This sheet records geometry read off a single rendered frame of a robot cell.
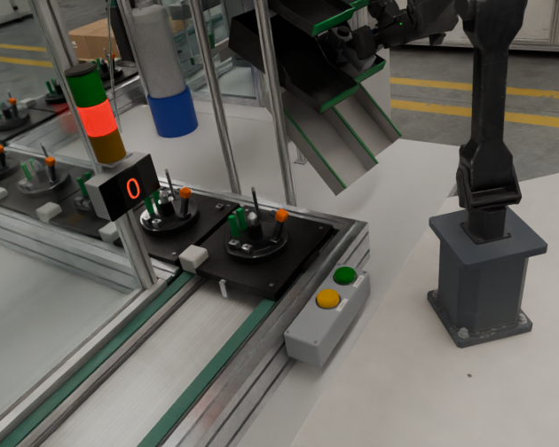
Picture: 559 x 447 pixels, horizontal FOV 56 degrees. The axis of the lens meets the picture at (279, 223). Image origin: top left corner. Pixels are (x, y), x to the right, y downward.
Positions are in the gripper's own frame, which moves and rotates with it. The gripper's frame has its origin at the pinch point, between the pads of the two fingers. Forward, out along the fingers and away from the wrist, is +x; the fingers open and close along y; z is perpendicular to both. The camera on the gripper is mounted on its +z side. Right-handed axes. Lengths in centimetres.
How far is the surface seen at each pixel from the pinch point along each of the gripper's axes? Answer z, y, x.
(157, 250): -27, 53, 28
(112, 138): 1, 61, 7
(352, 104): -15.9, -6.8, 14.3
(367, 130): -22.9, -5.2, 10.5
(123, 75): 8, -16, 142
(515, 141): -106, -211, 72
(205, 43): 10.3, 24.9, 22.7
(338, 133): -19.4, 5.6, 10.4
